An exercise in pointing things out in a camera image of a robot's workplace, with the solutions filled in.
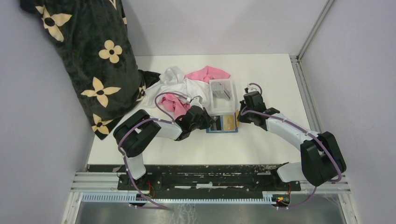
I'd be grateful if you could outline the single dark credit card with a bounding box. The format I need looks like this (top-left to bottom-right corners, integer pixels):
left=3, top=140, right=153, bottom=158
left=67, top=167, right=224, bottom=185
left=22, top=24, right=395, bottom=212
left=212, top=116, right=223, bottom=131

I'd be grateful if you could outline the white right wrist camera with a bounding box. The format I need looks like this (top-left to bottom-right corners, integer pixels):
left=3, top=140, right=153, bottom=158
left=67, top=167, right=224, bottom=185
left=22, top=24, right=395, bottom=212
left=244, top=87, right=257, bottom=93

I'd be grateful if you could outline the stack of credit cards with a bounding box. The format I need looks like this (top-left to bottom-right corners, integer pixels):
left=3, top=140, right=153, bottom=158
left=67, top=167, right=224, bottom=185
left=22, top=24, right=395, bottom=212
left=211, top=82, right=231, bottom=101

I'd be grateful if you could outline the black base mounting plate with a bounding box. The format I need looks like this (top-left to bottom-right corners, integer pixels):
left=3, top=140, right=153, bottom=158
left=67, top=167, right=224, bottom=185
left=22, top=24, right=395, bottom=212
left=135, top=165, right=301, bottom=199

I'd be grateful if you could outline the white cloth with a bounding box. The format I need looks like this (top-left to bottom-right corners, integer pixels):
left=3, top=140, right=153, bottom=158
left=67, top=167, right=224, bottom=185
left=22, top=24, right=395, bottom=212
left=142, top=66, right=211, bottom=108

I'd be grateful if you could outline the pink cloth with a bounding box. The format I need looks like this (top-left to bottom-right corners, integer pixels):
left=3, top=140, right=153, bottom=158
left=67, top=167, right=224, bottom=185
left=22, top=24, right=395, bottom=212
left=157, top=66, right=231, bottom=118

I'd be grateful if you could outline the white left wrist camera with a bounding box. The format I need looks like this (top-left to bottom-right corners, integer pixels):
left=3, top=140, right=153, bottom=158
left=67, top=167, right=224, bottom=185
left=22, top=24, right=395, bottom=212
left=190, top=96, right=203, bottom=109

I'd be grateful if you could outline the aluminium frame rail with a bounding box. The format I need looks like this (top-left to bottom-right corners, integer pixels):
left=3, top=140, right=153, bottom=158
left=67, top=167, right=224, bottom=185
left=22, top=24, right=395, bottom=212
left=61, top=172, right=359, bottom=224

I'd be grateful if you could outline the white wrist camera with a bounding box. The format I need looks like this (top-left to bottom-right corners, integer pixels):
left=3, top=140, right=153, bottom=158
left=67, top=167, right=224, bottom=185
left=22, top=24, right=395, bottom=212
left=190, top=96, right=203, bottom=109
left=244, top=87, right=257, bottom=93

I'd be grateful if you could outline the blue leather card holder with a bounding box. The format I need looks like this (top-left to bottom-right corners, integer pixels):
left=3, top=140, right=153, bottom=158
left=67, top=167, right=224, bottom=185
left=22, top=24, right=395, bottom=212
left=206, top=114, right=238, bottom=133

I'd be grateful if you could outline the black floral blanket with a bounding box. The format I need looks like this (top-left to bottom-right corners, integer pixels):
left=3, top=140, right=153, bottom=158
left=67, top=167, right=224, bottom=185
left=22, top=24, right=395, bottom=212
left=19, top=0, right=159, bottom=140

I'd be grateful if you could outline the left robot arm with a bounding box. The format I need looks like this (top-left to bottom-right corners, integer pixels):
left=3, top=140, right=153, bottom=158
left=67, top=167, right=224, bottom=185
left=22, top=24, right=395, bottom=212
left=113, top=106, right=215, bottom=190

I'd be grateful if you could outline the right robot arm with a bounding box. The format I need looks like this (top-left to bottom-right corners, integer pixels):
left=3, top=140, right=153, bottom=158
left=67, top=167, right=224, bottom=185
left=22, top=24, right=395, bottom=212
left=238, top=91, right=347, bottom=190

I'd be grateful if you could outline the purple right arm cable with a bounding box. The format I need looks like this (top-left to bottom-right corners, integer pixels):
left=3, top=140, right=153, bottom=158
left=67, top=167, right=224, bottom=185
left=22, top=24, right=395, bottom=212
left=240, top=82, right=343, bottom=209

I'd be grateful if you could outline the gold striped credit card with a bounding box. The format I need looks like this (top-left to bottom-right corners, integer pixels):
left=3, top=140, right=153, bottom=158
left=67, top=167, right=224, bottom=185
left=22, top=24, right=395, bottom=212
left=235, top=110, right=240, bottom=128

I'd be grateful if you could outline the clear plastic tray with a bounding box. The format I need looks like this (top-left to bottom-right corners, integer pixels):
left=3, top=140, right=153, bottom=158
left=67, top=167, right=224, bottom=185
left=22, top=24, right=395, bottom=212
left=209, top=78, right=237, bottom=115

